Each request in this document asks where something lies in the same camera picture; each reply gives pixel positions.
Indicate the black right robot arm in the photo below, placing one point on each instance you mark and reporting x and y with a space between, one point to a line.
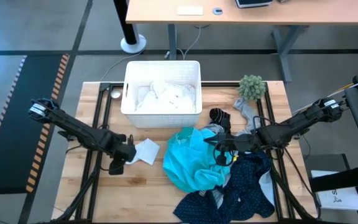
291 127

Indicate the black floor mat orange stripes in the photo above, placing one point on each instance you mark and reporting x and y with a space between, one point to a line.
17 124

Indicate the black striped sock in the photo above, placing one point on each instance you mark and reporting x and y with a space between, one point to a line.
217 115

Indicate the black computer monitor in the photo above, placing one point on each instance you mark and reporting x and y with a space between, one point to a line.
253 3

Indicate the small white cloth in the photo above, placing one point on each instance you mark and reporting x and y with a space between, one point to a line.
148 151

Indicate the white flat keyboard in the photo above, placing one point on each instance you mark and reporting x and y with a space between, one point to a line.
190 10

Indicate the white lace garment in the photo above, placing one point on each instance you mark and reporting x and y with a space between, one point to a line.
166 99

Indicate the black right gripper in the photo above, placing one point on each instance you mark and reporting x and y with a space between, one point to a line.
241 143

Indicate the black aluminium table frame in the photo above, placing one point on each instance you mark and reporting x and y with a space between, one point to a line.
219 84

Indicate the white plastic laundry basket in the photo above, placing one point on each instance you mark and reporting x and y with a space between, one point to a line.
160 119

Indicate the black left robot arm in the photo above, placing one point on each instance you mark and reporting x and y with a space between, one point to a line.
73 130

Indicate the grey desk grommet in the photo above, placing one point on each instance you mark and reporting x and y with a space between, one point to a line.
217 11

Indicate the black bar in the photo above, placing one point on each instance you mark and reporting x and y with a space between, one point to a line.
346 179

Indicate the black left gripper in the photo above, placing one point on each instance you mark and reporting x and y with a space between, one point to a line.
120 152

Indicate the grey sock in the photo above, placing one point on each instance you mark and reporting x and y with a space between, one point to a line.
244 110

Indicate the black pole white base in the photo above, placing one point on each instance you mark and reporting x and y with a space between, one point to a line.
134 45

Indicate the green potted plant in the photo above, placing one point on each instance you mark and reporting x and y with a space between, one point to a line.
251 87

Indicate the navy dotted garment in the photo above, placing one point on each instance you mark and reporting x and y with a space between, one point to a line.
244 186

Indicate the wooden office desk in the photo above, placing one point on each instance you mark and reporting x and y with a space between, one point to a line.
291 14

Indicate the teal garment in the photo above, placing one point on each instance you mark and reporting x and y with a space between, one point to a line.
188 161

